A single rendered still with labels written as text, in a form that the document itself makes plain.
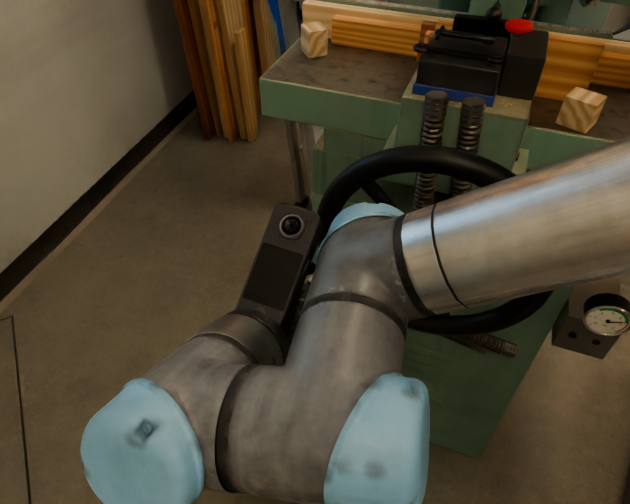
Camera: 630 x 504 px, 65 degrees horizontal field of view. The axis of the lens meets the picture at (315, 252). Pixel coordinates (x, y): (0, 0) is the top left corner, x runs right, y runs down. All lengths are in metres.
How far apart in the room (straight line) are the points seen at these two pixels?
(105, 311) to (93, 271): 0.20
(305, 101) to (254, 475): 0.57
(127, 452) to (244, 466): 0.06
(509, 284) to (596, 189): 0.07
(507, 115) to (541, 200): 0.29
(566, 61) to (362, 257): 0.49
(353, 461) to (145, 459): 0.11
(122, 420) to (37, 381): 1.33
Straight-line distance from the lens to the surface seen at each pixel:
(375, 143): 0.75
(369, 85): 0.75
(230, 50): 2.16
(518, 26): 0.63
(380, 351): 0.31
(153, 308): 1.66
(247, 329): 0.38
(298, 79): 0.76
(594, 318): 0.83
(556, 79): 0.77
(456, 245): 0.31
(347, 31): 0.86
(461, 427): 1.27
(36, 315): 1.78
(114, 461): 0.31
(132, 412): 0.29
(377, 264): 0.33
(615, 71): 0.85
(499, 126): 0.59
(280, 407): 0.28
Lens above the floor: 1.23
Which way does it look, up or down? 45 degrees down
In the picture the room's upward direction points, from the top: straight up
